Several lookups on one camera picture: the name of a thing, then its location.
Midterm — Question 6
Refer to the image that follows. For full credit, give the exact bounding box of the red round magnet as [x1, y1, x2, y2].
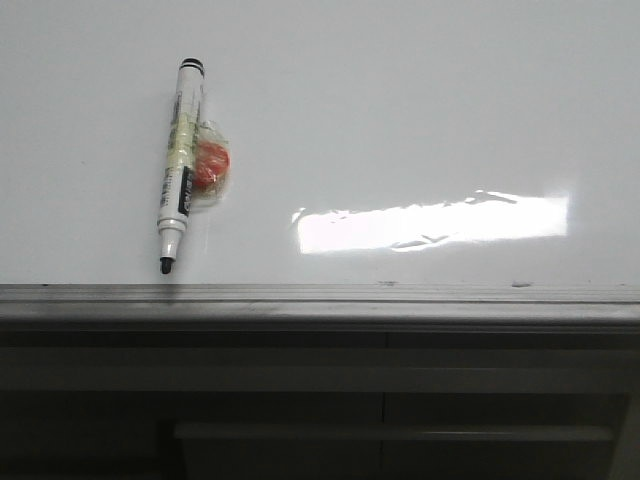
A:
[193, 120, 231, 210]

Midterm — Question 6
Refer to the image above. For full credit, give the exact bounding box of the white black whiteboard marker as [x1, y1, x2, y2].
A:
[157, 58, 205, 275]

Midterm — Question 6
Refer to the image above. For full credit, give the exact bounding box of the white whiteboard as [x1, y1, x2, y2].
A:
[1, 1, 639, 286]

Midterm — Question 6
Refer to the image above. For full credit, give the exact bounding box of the grey cabinet with drawers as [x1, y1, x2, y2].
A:
[1, 332, 639, 479]

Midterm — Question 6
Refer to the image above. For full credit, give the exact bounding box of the grey aluminium whiteboard frame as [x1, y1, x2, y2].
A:
[1, 282, 639, 333]

